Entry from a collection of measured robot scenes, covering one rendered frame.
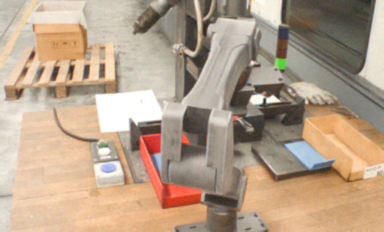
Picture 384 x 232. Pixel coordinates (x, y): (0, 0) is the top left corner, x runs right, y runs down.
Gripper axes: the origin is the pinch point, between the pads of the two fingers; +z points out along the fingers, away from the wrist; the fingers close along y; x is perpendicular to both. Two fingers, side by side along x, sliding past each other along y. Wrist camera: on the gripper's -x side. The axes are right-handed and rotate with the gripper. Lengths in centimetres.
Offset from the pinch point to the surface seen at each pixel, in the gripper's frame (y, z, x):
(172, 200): -11.2, 14.4, 10.5
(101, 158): 6.9, 23.8, 24.6
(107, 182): -1.5, 21.1, 24.1
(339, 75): 41, 41, -72
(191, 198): -11.3, 14.6, 6.0
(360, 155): -5, 19, -47
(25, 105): 183, 235, 76
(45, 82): 203, 230, 57
